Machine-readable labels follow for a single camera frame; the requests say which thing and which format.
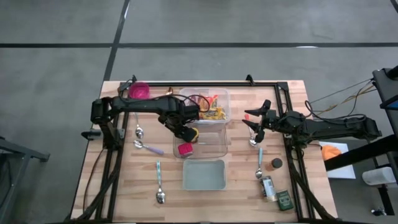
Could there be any orange spice jar black lid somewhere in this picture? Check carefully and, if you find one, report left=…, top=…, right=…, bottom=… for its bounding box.
left=264, top=157, right=284, bottom=172

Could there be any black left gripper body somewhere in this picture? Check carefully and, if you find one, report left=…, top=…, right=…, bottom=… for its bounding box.
left=157, top=103, right=200, bottom=143

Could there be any grey plastic bin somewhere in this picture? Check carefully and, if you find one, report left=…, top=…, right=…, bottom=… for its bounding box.
left=182, top=159, right=227, bottom=191

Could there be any white plastic container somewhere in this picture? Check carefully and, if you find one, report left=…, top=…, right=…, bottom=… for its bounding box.
left=362, top=167, right=397, bottom=187

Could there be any yellow peanut snack packet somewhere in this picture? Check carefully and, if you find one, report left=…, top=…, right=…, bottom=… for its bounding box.
left=200, top=107, right=227, bottom=121

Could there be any spoon light blue handle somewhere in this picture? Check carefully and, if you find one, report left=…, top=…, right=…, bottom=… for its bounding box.
left=255, top=147, right=264, bottom=180

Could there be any pink plastic bowl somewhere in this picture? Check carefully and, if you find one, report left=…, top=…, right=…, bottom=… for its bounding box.
left=129, top=82, right=150, bottom=103

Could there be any white paper sheet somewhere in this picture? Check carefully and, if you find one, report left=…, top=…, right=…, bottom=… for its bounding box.
left=318, top=141, right=357, bottom=180

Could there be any spoon teal striped handle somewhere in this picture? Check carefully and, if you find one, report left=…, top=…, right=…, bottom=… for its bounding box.
left=155, top=159, right=167, bottom=205

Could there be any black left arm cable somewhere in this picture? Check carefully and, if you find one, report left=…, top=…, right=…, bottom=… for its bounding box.
left=118, top=82, right=211, bottom=113

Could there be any orange cloth object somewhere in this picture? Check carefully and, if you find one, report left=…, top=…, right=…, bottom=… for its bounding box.
left=321, top=144, right=342, bottom=162

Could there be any spice jar tan lid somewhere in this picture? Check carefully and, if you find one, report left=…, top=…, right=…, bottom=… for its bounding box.
left=259, top=175, right=278, bottom=203

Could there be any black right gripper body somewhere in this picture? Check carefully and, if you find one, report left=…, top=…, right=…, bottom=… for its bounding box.
left=255, top=99, right=285, bottom=144

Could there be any green metal tin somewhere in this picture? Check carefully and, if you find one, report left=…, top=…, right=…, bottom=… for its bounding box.
left=275, top=189, right=295, bottom=212

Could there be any spoon red handle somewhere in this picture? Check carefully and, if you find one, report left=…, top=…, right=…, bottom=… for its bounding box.
left=244, top=113, right=259, bottom=147

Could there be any spice tin red lid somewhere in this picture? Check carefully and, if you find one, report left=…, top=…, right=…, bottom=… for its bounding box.
left=177, top=142, right=194, bottom=157

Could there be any black aluminium table frame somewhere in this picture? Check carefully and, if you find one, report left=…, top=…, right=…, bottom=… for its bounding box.
left=63, top=74, right=340, bottom=223

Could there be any spoon purple handle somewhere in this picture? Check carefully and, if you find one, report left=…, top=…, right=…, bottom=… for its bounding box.
left=132, top=139, right=165, bottom=156

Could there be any clear acrylic handled bin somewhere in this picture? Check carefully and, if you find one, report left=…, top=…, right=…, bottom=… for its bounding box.
left=172, top=123, right=229, bottom=159

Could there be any deep clear plastic tub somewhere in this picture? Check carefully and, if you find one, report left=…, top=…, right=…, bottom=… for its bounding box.
left=178, top=87, right=232, bottom=124

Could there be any thin wire bundle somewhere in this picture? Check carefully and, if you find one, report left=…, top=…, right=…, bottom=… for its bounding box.
left=310, top=78, right=377, bottom=116

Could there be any black workstation stand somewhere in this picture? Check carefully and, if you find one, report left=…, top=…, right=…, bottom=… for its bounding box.
left=325, top=65, right=398, bottom=184

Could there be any grey metal stand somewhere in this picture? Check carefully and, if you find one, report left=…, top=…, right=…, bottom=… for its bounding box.
left=0, top=133, right=50, bottom=224

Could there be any plain silver spoon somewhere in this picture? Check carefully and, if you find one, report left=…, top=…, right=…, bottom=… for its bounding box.
left=133, top=111, right=145, bottom=140

